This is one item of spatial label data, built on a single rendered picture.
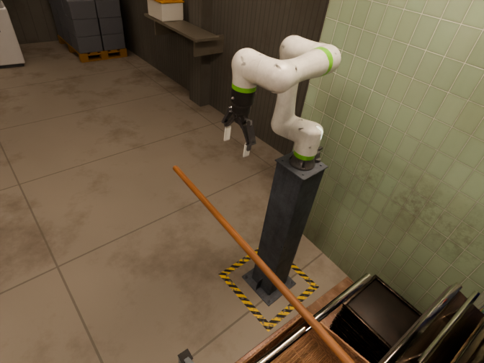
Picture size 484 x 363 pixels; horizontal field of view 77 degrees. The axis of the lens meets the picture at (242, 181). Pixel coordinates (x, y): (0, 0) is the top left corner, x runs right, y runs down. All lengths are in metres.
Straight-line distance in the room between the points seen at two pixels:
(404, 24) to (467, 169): 0.85
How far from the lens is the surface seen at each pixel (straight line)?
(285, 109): 1.63
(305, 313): 1.16
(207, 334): 2.40
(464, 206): 2.10
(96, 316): 2.57
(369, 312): 1.70
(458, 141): 1.99
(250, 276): 2.63
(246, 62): 1.10
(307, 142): 1.64
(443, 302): 1.10
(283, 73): 1.05
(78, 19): 6.52
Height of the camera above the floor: 2.20
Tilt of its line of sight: 39 degrees down
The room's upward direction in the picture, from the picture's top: 7 degrees clockwise
